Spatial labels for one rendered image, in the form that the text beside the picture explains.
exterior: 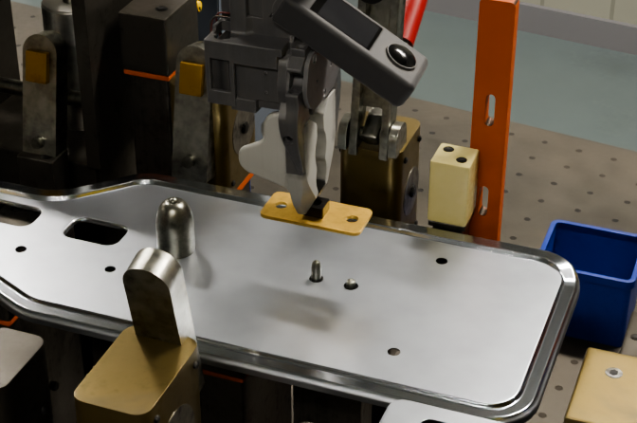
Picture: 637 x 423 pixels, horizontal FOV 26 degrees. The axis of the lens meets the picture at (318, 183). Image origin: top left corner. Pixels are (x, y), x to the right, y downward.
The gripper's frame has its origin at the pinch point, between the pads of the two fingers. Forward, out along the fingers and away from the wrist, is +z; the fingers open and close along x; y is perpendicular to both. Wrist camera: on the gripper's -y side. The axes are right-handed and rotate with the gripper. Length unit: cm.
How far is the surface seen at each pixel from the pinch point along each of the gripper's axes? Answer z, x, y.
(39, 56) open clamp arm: -1.3, -12.9, 32.2
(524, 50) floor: 108, -256, 37
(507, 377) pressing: 8.5, 6.8, -17.5
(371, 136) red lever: 1.7, -13.2, -0.1
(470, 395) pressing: 8.5, 9.9, -15.5
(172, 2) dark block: -4.3, -21.9, 22.7
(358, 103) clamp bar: -1.1, -13.5, 1.1
